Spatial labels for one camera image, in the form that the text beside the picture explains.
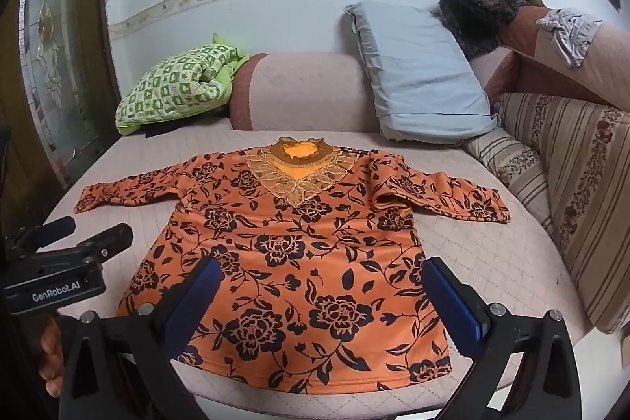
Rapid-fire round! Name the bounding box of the large striped floral cushion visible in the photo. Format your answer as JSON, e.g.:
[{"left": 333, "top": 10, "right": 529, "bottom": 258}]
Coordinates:
[{"left": 492, "top": 91, "right": 630, "bottom": 335}]

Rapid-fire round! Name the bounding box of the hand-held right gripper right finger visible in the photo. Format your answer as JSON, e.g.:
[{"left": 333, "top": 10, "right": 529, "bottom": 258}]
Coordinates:
[{"left": 422, "top": 257, "right": 584, "bottom": 420}]

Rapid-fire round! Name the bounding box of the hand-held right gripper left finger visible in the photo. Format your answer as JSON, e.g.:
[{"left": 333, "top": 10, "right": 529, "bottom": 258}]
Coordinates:
[{"left": 58, "top": 257, "right": 223, "bottom": 420}]

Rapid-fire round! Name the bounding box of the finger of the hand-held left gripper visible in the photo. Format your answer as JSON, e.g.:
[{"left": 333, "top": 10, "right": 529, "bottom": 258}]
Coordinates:
[
  {"left": 81, "top": 223, "right": 135, "bottom": 261},
  {"left": 35, "top": 216, "right": 76, "bottom": 244}
]

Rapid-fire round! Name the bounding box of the person's left hand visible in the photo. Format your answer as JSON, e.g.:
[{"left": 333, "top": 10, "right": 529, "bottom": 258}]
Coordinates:
[{"left": 37, "top": 314, "right": 66, "bottom": 398}]

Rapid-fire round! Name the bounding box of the orange floral shirt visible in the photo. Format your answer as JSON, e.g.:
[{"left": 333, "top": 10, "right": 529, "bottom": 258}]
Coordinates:
[{"left": 74, "top": 135, "right": 511, "bottom": 396}]

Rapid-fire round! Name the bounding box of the grey white cloth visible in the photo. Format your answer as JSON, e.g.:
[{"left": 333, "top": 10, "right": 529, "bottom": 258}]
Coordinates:
[{"left": 535, "top": 7, "right": 604, "bottom": 69}]

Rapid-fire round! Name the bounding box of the person's dark-haired head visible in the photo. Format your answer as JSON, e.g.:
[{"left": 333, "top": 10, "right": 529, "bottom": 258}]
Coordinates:
[{"left": 437, "top": 0, "right": 523, "bottom": 59}]

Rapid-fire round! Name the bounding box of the wooden door with glass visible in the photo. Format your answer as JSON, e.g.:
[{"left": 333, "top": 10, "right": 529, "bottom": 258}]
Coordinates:
[{"left": 10, "top": 0, "right": 124, "bottom": 224}]

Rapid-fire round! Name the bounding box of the green white patterned pillow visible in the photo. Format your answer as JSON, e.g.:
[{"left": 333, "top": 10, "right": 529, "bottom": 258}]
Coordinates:
[{"left": 114, "top": 33, "right": 252, "bottom": 136}]

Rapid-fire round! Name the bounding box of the small striped floral cushion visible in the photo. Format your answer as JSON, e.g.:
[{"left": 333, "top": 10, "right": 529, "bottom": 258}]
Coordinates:
[{"left": 463, "top": 127, "right": 557, "bottom": 236}]

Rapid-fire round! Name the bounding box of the pink sofa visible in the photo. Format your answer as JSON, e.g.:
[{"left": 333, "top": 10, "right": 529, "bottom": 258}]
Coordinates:
[{"left": 42, "top": 4, "right": 630, "bottom": 420}]

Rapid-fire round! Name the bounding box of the light blue pillow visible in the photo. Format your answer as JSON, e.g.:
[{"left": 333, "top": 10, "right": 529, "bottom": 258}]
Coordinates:
[{"left": 343, "top": 0, "right": 500, "bottom": 142}]

